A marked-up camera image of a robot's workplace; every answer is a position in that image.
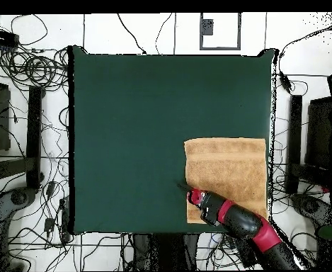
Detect orange terry towel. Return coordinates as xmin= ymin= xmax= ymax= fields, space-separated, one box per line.
xmin=183 ymin=137 xmax=268 ymax=225

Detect black power brick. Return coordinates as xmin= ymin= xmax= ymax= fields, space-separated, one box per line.
xmin=233 ymin=237 xmax=258 ymax=268

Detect dark green table cloth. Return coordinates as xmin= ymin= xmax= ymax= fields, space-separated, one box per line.
xmin=71 ymin=45 xmax=277 ymax=236

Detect black floor beam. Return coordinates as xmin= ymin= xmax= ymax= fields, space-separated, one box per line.
xmin=285 ymin=94 xmax=303 ymax=194
xmin=25 ymin=85 xmax=44 ymax=190

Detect black stand foot with caster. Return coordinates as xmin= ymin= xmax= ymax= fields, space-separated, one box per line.
xmin=0 ymin=187 xmax=38 ymax=229
xmin=291 ymin=193 xmax=332 ymax=229

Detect black power adapter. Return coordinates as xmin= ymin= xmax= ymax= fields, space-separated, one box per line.
xmin=278 ymin=72 xmax=292 ymax=94

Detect small grey floor box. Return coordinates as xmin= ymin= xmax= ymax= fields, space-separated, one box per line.
xmin=200 ymin=18 xmax=214 ymax=36

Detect black power strip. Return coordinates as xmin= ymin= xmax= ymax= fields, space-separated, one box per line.
xmin=0 ymin=27 xmax=20 ymax=48

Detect thin black cable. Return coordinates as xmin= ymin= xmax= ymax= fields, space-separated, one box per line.
xmin=154 ymin=12 xmax=174 ymax=55
xmin=116 ymin=12 xmax=147 ymax=55

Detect long black cable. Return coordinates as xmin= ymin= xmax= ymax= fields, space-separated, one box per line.
xmin=277 ymin=12 xmax=332 ymax=73

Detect coiled black cables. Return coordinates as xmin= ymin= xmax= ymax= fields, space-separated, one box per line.
xmin=0 ymin=47 xmax=69 ymax=89

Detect looped black cable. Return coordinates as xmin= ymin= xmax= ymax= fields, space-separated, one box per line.
xmin=10 ymin=13 xmax=49 ymax=47

